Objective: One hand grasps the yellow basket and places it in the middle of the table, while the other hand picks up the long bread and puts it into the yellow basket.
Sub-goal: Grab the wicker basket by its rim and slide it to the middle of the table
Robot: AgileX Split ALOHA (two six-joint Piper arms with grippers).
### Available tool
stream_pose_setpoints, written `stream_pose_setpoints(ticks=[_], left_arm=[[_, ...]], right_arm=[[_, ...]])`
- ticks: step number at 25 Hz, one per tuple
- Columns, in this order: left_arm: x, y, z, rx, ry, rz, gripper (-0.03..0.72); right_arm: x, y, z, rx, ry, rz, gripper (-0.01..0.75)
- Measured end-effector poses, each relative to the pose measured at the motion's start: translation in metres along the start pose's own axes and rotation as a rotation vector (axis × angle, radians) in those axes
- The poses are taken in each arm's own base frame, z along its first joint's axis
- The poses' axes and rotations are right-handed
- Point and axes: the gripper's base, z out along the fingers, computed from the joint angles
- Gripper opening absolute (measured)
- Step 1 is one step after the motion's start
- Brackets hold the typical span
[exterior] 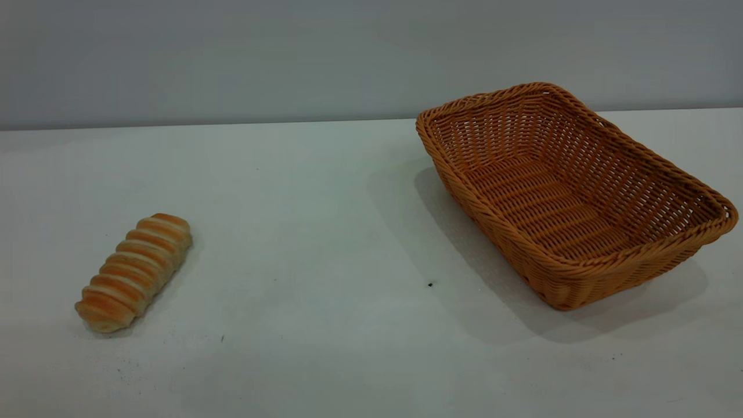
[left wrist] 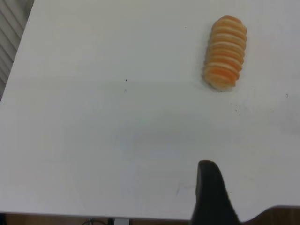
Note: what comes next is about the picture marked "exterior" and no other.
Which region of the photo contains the ridged orange striped bread roll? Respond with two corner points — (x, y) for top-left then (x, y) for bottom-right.
(74, 213), (193, 334)

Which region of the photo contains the rectangular woven wicker basket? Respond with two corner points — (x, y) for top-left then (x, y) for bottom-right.
(416, 82), (739, 311)

